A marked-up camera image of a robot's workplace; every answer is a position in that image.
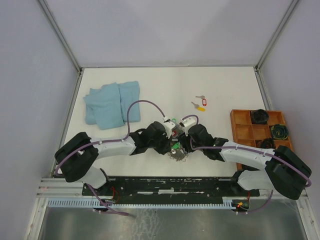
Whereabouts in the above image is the metal key organizer blue handle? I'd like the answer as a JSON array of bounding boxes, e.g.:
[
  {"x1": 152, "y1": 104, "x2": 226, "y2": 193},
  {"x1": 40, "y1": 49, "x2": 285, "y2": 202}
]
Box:
[{"x1": 168, "y1": 124, "x2": 188, "y2": 162}]

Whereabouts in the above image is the key yellow tag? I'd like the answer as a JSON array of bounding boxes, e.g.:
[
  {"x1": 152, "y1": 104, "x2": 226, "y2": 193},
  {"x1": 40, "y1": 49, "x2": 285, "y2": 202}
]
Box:
[{"x1": 191, "y1": 102, "x2": 205, "y2": 112}]

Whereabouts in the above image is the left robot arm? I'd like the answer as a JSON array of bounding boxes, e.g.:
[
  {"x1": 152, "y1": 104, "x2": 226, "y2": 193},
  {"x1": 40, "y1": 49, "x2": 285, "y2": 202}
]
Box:
[{"x1": 54, "y1": 120, "x2": 176, "y2": 195}]

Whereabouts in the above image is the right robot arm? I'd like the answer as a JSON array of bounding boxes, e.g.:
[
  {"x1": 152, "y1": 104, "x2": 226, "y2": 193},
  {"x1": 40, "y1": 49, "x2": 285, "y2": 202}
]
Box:
[{"x1": 179, "y1": 122, "x2": 312, "y2": 200}]

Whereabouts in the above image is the green key tag on organizer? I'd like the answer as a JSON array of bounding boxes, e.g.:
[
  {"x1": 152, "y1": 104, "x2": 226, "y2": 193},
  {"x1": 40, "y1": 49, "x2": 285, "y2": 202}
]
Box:
[{"x1": 171, "y1": 142, "x2": 180, "y2": 150}]

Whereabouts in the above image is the loose key red tag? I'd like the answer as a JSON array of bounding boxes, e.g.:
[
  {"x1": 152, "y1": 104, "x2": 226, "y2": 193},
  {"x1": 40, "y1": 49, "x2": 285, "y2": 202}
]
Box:
[{"x1": 196, "y1": 95, "x2": 207, "y2": 107}]

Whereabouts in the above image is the orange compartment tray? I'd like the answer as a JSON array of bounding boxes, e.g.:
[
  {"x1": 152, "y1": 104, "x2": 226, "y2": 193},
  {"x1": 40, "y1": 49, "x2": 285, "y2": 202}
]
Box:
[{"x1": 229, "y1": 109, "x2": 295, "y2": 171}]

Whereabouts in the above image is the light blue folded cloth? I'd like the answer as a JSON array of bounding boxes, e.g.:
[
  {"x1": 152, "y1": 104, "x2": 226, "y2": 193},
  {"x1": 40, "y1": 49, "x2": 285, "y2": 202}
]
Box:
[{"x1": 83, "y1": 81, "x2": 141, "y2": 130}]

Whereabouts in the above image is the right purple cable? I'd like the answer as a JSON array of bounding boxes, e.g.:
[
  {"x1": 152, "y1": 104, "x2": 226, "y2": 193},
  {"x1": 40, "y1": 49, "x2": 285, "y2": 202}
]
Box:
[{"x1": 181, "y1": 114, "x2": 312, "y2": 215}]

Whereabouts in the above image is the purple cable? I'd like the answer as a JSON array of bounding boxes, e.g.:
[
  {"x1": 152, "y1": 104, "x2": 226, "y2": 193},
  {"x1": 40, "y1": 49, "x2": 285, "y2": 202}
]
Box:
[
  {"x1": 55, "y1": 99, "x2": 167, "y2": 216},
  {"x1": 181, "y1": 114, "x2": 312, "y2": 215}
]

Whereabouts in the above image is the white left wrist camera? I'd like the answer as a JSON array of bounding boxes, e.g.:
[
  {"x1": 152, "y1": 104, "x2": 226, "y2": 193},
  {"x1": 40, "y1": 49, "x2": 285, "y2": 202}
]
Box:
[{"x1": 162, "y1": 116, "x2": 176, "y2": 139}]

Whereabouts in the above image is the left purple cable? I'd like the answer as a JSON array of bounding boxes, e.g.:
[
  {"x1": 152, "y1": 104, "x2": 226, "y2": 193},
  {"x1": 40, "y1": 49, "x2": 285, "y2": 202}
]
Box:
[{"x1": 55, "y1": 99, "x2": 167, "y2": 216}]

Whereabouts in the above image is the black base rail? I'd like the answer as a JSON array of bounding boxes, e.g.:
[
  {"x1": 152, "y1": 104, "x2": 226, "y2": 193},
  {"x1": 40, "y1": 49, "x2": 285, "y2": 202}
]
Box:
[{"x1": 95, "y1": 176, "x2": 260, "y2": 203}]

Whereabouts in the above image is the black coiled cable top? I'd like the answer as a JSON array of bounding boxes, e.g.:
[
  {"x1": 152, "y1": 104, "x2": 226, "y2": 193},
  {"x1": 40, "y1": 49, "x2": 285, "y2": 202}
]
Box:
[{"x1": 250, "y1": 109, "x2": 270, "y2": 125}]

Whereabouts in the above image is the black coiled cable middle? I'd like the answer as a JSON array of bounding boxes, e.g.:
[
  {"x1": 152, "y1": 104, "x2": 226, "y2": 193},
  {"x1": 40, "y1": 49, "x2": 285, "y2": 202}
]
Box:
[{"x1": 259, "y1": 137, "x2": 276, "y2": 150}]

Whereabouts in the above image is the black green coiled cable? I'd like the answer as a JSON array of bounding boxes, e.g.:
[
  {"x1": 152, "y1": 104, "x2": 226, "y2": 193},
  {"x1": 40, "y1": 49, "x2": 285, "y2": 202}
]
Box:
[{"x1": 269, "y1": 123, "x2": 290, "y2": 141}]

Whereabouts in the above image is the white slotted cable duct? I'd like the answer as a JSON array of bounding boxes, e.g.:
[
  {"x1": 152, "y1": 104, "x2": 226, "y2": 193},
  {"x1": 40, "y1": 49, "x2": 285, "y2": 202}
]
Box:
[{"x1": 47, "y1": 196, "x2": 238, "y2": 208}]

